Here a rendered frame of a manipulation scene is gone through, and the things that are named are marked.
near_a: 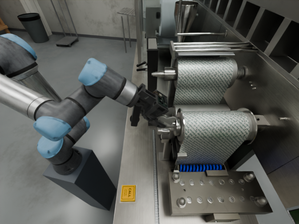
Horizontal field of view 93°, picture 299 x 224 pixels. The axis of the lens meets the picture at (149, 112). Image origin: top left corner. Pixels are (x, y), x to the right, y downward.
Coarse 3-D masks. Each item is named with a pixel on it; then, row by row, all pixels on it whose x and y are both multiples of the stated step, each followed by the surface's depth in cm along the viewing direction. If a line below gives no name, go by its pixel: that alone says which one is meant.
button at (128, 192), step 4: (124, 188) 71; (128, 188) 71; (132, 188) 71; (124, 192) 70; (128, 192) 70; (132, 192) 70; (124, 196) 69; (128, 196) 69; (132, 196) 69; (124, 200) 68; (128, 200) 68; (132, 200) 68
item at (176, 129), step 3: (177, 117) 57; (177, 120) 55; (177, 123) 54; (180, 123) 54; (174, 126) 57; (177, 126) 54; (180, 126) 54; (174, 129) 58; (177, 129) 54; (180, 129) 54; (174, 132) 57; (177, 132) 54; (180, 132) 54; (174, 135) 57; (177, 135) 56
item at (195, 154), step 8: (192, 152) 60; (200, 152) 61; (208, 152) 61; (216, 152) 61; (224, 152) 61; (232, 152) 61; (176, 160) 66; (184, 160) 66; (192, 160) 66; (200, 160) 67; (208, 160) 67; (216, 160) 67; (224, 160) 67
